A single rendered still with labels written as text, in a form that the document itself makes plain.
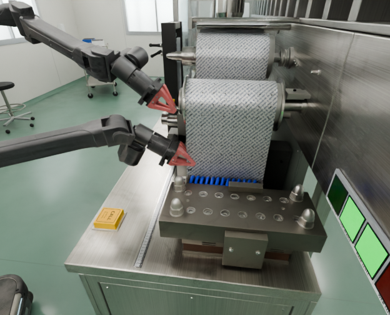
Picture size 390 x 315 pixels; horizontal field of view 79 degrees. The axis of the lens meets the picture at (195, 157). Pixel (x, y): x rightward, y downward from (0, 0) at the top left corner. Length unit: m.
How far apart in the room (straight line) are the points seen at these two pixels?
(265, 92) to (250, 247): 0.38
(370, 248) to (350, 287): 1.53
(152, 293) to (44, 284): 1.26
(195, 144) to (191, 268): 0.34
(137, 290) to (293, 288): 0.41
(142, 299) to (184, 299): 0.13
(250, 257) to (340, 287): 1.32
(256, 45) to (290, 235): 0.58
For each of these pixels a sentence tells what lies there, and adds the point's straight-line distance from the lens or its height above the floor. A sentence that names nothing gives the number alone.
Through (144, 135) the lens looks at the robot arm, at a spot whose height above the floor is 1.17.
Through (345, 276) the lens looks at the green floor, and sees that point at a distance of 1.99.
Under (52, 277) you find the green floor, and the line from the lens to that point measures 1.95.
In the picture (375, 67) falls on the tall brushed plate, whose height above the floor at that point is 1.40.
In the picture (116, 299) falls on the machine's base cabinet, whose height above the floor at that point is 0.75.
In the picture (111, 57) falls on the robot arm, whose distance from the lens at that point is 0.73.
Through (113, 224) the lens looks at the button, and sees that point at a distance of 0.78.
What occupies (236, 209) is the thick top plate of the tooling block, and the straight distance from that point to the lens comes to 0.64.
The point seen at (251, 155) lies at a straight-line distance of 0.70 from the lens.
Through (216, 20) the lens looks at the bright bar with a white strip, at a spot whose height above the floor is 1.45.
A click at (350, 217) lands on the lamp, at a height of 1.19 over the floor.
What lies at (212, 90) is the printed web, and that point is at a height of 1.29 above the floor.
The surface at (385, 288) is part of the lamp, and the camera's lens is 0.41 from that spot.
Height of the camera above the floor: 1.47
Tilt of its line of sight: 32 degrees down
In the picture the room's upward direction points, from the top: straight up
